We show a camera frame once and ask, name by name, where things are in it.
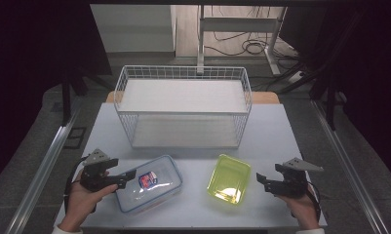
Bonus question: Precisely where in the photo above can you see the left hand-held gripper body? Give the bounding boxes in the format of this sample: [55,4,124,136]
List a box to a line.
[79,148,119,193]

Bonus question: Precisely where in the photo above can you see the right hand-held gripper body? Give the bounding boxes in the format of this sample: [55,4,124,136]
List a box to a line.
[273,157,325,200]

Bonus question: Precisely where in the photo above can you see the green plastic container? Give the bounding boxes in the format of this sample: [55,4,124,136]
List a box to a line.
[206,153,253,206]

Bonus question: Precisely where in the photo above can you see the clear blue-rimmed lidded container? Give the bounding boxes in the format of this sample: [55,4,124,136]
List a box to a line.
[114,154,184,215]

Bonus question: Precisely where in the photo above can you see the white wire shelf rack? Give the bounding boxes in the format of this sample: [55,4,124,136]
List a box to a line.
[113,64,254,150]

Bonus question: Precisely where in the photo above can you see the person's left hand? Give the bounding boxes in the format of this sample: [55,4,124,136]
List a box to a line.
[58,169,119,233]

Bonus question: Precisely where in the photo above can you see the person's right hand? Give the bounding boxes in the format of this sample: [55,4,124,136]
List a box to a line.
[275,190,321,231]

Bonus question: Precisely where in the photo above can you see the black floor plate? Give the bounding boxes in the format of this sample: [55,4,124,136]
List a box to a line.
[62,126,88,150]

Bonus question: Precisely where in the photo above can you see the wooden table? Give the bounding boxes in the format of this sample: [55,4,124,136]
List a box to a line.
[104,90,281,105]

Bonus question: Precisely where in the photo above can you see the black metal stand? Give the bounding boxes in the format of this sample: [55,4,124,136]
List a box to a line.
[273,9,371,132]
[60,62,114,128]

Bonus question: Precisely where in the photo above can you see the white power strip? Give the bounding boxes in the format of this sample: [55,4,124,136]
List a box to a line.
[287,70,306,85]

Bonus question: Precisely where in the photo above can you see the dark curtain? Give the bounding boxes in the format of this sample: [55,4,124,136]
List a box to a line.
[279,0,391,188]
[0,0,113,191]

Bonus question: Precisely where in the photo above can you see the white cabinet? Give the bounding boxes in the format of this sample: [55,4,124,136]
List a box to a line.
[90,3,177,55]

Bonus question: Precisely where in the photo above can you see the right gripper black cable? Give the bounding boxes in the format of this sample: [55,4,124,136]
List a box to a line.
[305,180,323,222]

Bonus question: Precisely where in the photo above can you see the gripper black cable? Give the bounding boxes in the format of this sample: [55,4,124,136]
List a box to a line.
[305,180,323,222]
[62,155,90,215]

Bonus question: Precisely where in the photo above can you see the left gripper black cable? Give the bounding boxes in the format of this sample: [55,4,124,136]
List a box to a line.
[62,155,90,215]

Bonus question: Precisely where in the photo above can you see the aluminium rail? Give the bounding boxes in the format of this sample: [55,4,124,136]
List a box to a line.
[309,98,391,234]
[4,106,81,234]

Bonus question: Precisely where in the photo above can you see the black floor cables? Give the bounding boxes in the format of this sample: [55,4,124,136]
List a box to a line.
[204,5,302,71]

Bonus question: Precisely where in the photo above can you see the white metal desk frame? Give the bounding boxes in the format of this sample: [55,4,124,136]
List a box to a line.
[196,4,289,77]

